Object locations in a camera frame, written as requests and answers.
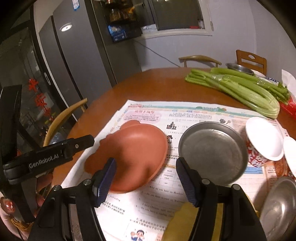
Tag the celery bunch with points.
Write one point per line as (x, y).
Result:
(280, 92)
(246, 92)

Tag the shallow steel plate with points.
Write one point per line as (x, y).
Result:
(215, 150)

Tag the white blue ceramic bowl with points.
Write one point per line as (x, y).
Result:
(270, 80)

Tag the large steel bowl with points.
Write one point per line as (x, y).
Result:
(277, 216)

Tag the newspaper mat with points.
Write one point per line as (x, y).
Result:
(152, 206)

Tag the orange plastic plate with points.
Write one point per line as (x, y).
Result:
(139, 150)

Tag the wooden slat back chair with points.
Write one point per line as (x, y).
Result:
(252, 61)

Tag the grey refrigerator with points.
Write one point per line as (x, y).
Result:
(82, 60)

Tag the celery bunch rear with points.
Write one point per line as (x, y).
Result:
(280, 92)

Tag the instant noodle cup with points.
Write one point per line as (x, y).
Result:
(264, 141)
(286, 165)

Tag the window with white frame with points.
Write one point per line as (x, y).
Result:
(173, 18)

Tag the blue box on shelf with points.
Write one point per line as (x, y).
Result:
(117, 33)

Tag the red tissue box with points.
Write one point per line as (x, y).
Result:
(290, 108)

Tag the left hand red nails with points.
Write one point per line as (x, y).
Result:
(8, 208)

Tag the yellow shell shaped plate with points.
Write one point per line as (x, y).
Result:
(181, 225)

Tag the curved wooden chair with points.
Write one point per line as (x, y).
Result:
(62, 118)
(201, 59)

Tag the curved wooden chair far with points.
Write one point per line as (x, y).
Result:
(201, 59)

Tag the curved wooden chair left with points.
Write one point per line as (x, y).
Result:
(62, 118)

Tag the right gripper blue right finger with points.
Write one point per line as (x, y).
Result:
(190, 180)

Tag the celery bunch front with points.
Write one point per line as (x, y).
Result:
(246, 92)

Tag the small steel bowl far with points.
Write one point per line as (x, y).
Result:
(239, 68)

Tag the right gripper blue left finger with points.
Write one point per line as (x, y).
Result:
(102, 181)

